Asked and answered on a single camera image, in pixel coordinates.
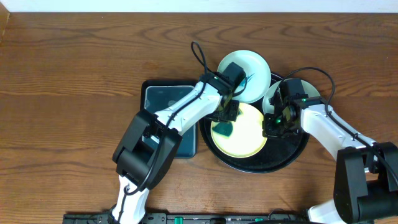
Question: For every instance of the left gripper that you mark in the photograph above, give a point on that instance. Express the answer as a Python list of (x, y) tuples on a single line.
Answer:
[(227, 111)]

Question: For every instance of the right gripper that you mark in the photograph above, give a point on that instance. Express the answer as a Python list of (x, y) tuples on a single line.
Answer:
[(269, 132)]

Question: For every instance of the green yellow scrub sponge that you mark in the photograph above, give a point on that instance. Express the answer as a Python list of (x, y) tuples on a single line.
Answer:
[(224, 128)]

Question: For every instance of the pale green plate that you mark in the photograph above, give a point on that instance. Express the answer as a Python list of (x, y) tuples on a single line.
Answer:
[(311, 88), (257, 71)]

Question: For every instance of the yellow plate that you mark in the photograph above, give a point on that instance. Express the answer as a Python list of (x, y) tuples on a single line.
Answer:
[(246, 139)]

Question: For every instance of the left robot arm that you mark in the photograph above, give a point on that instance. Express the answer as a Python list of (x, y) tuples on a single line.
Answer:
[(150, 143)]

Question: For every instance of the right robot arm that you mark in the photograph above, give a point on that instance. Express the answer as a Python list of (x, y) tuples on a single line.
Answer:
[(365, 187)]

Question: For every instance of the black rectangular water tray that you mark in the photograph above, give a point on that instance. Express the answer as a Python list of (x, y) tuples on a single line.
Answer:
[(157, 95)]

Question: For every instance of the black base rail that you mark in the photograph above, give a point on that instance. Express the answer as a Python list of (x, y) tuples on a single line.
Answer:
[(163, 218)]

